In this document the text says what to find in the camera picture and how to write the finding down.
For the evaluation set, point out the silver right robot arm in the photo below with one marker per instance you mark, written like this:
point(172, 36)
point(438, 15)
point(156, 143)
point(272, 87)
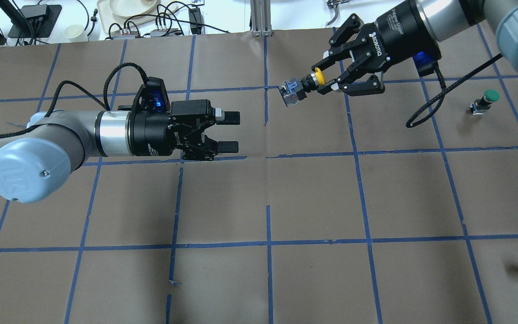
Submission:
point(447, 18)

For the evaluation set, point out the beige plate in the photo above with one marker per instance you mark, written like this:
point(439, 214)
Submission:
point(128, 8)

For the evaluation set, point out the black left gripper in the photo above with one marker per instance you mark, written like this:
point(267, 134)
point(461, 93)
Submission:
point(149, 135)

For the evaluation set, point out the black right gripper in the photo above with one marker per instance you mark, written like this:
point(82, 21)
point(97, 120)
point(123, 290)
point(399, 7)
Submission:
point(398, 28)

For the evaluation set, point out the black power adapter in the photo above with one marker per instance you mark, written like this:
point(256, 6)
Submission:
point(195, 20)

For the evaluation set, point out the green push button switch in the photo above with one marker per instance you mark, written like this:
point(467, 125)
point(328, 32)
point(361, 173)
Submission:
point(482, 105)

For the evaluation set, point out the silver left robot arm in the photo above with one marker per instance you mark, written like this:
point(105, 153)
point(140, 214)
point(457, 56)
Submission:
point(38, 160)

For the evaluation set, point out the black device stand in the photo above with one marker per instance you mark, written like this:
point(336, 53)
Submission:
point(31, 21)

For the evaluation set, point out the aluminium frame post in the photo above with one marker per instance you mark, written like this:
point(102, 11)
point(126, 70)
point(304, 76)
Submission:
point(261, 18)

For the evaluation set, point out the beige tray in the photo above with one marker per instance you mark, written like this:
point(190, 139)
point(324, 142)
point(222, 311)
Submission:
point(106, 16)

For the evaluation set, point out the white paper cup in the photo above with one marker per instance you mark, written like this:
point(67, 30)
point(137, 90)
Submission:
point(76, 33)

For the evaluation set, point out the yellow push button switch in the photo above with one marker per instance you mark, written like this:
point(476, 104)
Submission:
point(296, 89)

